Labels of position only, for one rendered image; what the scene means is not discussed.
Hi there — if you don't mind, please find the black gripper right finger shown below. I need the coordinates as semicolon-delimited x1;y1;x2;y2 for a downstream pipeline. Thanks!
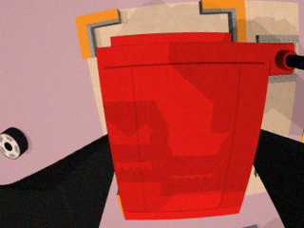
254;129;304;228

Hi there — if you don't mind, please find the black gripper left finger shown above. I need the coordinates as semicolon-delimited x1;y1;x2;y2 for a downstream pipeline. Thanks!
0;134;114;228

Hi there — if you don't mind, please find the black toy tyre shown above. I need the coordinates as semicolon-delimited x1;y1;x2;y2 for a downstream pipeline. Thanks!
0;126;28;160

